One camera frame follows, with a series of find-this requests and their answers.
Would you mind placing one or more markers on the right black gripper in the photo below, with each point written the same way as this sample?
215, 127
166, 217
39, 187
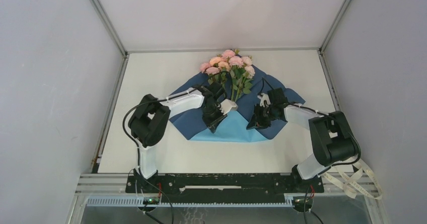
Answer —
258, 122

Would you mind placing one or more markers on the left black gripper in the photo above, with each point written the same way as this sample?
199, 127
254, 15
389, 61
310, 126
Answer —
212, 124

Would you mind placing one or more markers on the blue wrapping paper sheet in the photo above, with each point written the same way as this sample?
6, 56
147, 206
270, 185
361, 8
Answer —
233, 127

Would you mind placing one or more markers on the pink flower bunch stem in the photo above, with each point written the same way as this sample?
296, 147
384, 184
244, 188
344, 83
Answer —
248, 75

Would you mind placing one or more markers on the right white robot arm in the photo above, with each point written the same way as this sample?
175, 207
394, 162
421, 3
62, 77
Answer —
333, 143

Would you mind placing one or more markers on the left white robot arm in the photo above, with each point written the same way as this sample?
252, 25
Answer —
145, 124

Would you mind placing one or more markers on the left circuit board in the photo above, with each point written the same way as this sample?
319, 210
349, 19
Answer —
151, 201

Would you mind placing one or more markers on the white printed ribbon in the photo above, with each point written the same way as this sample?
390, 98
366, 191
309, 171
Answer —
350, 185

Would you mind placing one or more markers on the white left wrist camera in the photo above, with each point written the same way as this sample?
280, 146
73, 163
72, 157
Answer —
227, 105

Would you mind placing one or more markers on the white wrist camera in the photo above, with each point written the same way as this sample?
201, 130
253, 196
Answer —
264, 100
227, 105

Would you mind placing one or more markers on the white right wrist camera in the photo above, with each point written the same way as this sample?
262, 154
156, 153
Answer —
264, 100

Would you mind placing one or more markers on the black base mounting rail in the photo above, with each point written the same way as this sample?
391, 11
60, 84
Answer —
221, 187

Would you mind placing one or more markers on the white slotted cable duct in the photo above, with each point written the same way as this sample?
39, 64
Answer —
133, 201

